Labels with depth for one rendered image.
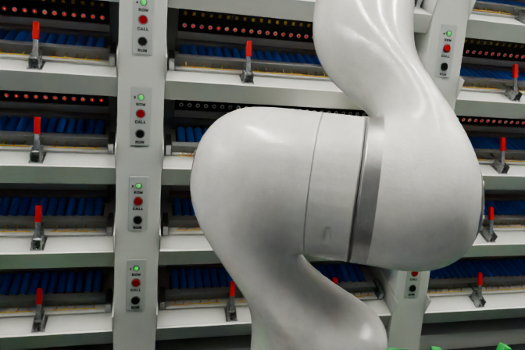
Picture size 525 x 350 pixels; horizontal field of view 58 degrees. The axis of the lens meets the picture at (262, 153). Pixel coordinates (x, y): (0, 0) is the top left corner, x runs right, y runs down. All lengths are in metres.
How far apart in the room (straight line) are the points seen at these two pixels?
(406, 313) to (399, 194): 1.04
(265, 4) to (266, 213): 0.75
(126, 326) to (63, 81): 0.56
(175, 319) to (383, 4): 0.93
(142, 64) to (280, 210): 0.71
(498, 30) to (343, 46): 0.91
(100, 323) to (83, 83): 0.55
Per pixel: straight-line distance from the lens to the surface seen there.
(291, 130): 0.36
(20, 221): 1.17
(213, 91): 1.03
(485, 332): 1.60
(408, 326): 1.39
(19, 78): 1.05
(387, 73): 0.41
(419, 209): 0.34
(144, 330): 1.19
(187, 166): 1.05
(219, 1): 1.04
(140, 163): 1.04
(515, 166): 1.45
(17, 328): 1.23
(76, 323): 1.21
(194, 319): 1.21
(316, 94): 1.09
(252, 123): 0.37
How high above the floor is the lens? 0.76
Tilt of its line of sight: 10 degrees down
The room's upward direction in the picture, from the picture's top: 4 degrees clockwise
